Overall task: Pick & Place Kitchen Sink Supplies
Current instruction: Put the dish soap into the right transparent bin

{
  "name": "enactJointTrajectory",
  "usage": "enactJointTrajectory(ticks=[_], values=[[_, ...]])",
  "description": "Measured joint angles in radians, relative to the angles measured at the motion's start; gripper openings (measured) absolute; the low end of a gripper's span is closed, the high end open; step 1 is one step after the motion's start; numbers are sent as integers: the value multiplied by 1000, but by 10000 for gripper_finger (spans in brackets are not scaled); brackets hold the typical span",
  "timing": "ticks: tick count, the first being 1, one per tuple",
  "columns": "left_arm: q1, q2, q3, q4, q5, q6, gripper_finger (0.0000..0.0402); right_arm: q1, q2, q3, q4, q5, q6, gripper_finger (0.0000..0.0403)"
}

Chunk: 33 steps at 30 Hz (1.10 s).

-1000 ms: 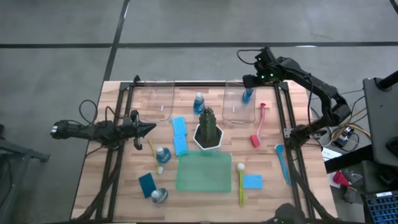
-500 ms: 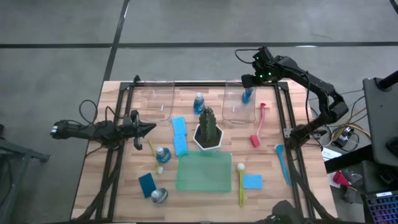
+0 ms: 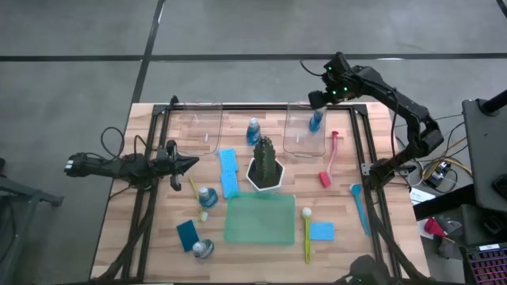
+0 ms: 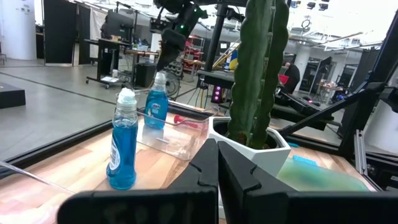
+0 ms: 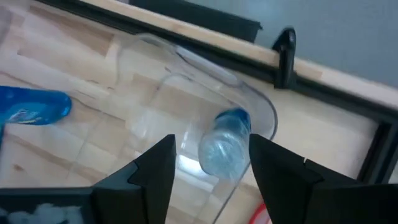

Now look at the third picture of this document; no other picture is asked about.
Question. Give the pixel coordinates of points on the blue dish soap bottle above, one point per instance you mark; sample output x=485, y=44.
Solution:
x=209, y=198
x=204, y=249
x=316, y=122
x=253, y=134

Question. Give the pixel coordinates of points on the black electronics box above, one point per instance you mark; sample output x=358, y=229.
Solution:
x=437, y=175

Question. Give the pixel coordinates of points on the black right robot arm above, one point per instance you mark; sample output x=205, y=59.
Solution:
x=412, y=107

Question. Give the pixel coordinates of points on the yellow-green round-head brush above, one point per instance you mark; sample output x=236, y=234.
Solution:
x=307, y=213

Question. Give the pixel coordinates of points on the blue dish brush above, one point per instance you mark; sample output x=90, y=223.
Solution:
x=355, y=191

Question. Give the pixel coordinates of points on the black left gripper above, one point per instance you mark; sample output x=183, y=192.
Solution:
x=171, y=166

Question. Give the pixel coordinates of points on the dark blue sponge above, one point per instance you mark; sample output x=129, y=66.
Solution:
x=187, y=235

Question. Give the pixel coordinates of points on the grey metal stand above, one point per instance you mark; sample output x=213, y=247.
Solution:
x=35, y=196

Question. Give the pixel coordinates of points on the grey crumpled cloth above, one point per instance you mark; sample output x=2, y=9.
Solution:
x=449, y=231

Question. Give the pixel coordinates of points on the red cone-shaped object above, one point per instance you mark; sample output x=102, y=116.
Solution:
x=432, y=227

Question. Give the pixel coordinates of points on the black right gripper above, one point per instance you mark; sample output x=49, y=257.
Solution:
x=340, y=81

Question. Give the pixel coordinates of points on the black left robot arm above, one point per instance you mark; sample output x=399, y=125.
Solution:
x=111, y=168

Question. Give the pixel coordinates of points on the black diagonal pole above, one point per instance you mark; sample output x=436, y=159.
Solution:
x=495, y=103

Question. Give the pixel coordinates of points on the red dish brush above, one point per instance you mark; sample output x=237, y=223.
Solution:
x=325, y=180

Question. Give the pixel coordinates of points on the grey equipment cabinet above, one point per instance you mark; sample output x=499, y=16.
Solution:
x=485, y=150

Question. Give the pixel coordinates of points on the black aluminium table frame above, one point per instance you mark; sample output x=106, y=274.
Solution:
x=253, y=107

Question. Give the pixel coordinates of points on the white paper sheet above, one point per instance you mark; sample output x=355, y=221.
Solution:
x=420, y=195

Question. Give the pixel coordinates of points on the green translucent plastic bin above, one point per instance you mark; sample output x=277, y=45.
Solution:
x=259, y=219

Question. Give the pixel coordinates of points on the backlit laptop keyboard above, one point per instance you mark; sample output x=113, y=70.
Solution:
x=489, y=265

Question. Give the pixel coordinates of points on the clear plastic bin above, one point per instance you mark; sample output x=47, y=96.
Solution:
x=198, y=126
x=301, y=146

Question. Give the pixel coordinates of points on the green cactus plant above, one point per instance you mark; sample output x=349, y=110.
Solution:
x=264, y=158

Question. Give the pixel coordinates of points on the yellow-green dish brush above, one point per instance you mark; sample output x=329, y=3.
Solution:
x=203, y=215

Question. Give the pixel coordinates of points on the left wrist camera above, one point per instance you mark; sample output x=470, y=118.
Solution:
x=161, y=153

